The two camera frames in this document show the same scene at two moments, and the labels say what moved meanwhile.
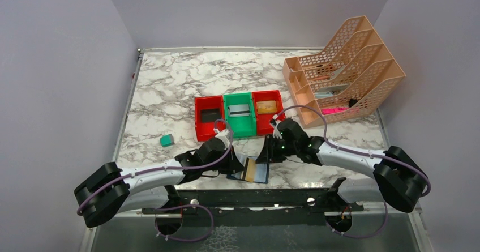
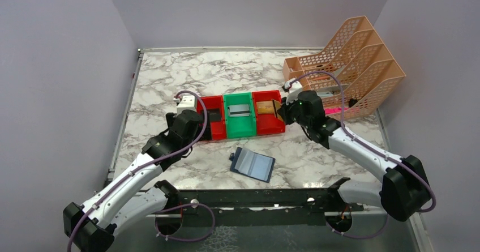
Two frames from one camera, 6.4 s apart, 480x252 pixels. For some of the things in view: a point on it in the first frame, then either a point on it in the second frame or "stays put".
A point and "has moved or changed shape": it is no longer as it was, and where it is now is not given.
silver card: (240, 110) stays put
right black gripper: (268, 154) -> (283, 110)
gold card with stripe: (269, 106) stays put
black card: (210, 115) stays put
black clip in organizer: (351, 102) stays put
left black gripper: (233, 165) -> (171, 119)
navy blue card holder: (261, 173) has moved or changed shape
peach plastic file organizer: (345, 76) stays put
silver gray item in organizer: (329, 91) stays put
